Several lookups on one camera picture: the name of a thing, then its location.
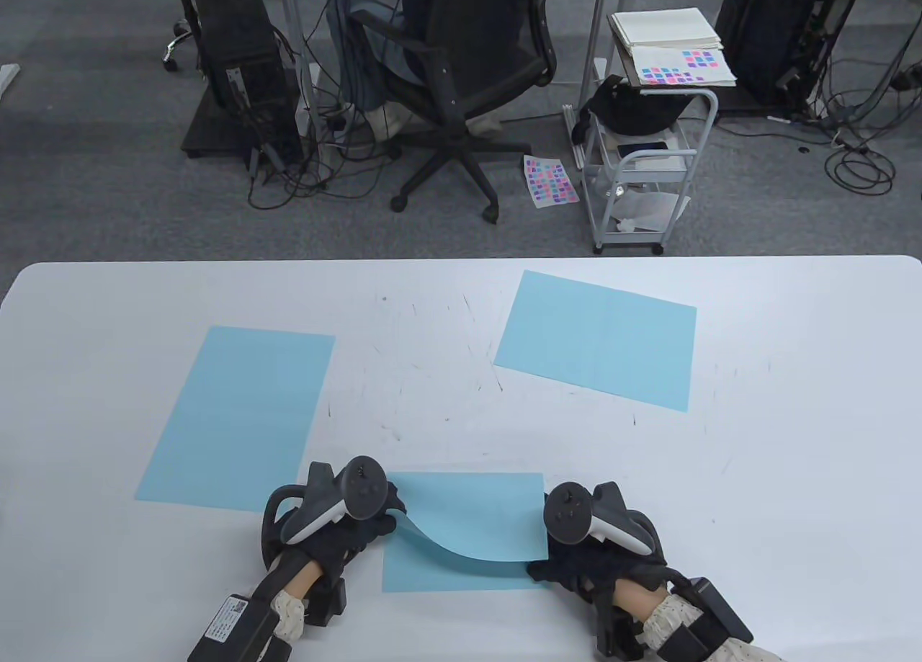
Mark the person's right hand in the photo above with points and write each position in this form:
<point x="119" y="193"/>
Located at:
<point x="605" y="572"/>

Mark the person's left hand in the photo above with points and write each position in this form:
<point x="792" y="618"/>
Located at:
<point x="338" y="547"/>

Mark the person's left fingers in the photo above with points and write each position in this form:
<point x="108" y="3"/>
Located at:
<point x="392" y="511"/>

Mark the person's right fingers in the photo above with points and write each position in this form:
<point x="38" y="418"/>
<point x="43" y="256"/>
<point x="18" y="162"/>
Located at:
<point x="551" y="570"/>

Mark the curled light blue paper sheet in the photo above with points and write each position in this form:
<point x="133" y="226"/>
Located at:
<point x="468" y="518"/>

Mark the person's left forearm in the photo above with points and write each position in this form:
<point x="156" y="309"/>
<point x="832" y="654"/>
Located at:
<point x="294" y="597"/>

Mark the person's right forearm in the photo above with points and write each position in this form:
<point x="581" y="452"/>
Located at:
<point x="670" y="619"/>

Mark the black white glove-mounted controller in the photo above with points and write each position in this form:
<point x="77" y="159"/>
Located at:
<point x="583" y="518"/>
<point x="338" y="500"/>

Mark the long light blue paper sheet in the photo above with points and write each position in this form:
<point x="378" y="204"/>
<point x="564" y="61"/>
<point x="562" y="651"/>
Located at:
<point x="238" y="417"/>

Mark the flat light blue paper sheet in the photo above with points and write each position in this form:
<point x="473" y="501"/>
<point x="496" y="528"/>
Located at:
<point x="598" y="338"/>

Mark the small coloured sticker sheet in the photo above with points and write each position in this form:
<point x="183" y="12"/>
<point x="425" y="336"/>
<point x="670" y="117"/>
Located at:
<point x="551" y="181"/>

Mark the white crumpled papers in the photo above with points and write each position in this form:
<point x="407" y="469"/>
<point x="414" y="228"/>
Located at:
<point x="648" y="212"/>

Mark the white metal trolley cart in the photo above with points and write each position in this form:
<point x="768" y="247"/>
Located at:
<point x="670" y="186"/>

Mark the dark tablet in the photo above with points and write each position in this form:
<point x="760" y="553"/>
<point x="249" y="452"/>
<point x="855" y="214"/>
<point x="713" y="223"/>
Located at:
<point x="642" y="148"/>

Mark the black computer tower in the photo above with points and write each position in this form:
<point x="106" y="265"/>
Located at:
<point x="248" y="71"/>

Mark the black office chair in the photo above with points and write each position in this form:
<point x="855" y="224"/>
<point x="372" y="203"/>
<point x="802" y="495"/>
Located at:
<point x="461" y="50"/>

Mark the black bag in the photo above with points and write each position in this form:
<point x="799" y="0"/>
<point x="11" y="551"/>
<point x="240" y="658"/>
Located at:
<point x="634" y="107"/>

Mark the white desk leg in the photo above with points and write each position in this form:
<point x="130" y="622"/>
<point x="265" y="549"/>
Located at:
<point x="594" y="28"/>
<point x="302" y="42"/>

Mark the chrome chair base with wheels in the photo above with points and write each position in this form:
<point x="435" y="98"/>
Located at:
<point x="180" y="39"/>

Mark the white sheet with coloured stickers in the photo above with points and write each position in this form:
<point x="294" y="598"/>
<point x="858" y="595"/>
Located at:
<point x="681" y="68"/>

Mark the stack of white notebooks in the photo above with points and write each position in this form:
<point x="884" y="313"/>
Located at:
<point x="666" y="27"/>

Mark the black computer equipment rack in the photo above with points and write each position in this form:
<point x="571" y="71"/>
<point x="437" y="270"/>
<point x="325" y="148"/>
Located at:
<point x="774" y="35"/>

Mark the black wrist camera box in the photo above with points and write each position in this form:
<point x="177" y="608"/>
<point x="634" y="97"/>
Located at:
<point x="709" y="611"/>

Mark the black wrist camera with label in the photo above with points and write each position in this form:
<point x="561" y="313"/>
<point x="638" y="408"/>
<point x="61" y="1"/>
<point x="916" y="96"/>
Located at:
<point x="230" y="622"/>

